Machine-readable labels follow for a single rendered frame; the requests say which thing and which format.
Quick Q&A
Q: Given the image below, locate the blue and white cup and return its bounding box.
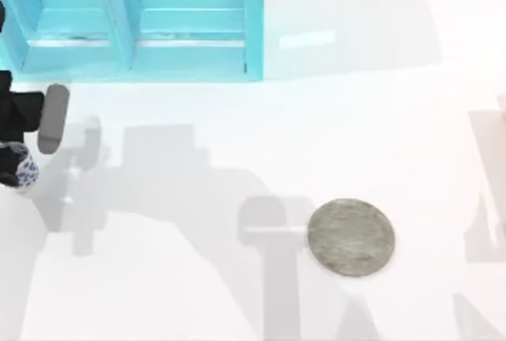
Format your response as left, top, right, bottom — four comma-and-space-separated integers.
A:
14, 143, 41, 196

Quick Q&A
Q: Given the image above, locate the pale grey rounded box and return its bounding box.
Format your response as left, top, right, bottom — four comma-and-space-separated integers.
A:
36, 83, 71, 156

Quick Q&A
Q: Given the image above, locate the light blue rack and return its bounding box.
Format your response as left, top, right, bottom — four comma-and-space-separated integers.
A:
0, 0, 265, 83

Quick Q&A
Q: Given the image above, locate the grey round coaster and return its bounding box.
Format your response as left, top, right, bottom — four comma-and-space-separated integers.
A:
307, 197, 396, 278

